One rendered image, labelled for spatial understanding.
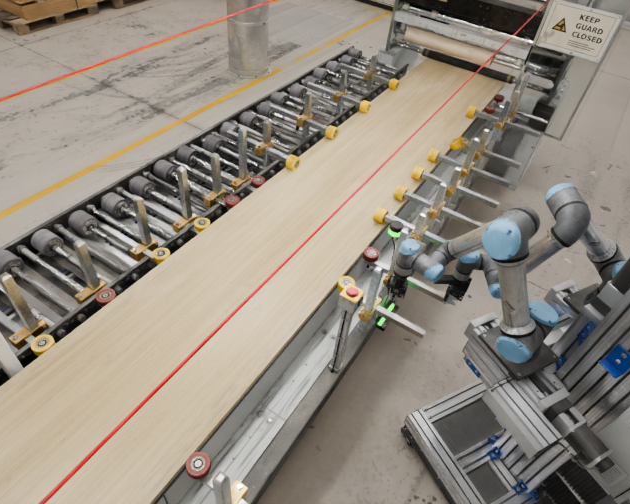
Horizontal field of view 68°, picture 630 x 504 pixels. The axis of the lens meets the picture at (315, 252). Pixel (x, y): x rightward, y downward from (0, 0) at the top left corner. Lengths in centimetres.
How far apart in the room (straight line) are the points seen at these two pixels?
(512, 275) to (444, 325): 177
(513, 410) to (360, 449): 106
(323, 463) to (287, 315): 97
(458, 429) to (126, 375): 169
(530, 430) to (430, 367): 127
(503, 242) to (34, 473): 165
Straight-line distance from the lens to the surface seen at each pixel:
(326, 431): 277
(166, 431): 180
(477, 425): 277
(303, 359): 224
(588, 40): 425
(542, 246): 197
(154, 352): 197
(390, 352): 310
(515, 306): 169
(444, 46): 453
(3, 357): 205
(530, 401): 202
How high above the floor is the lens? 252
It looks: 45 degrees down
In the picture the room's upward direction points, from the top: 7 degrees clockwise
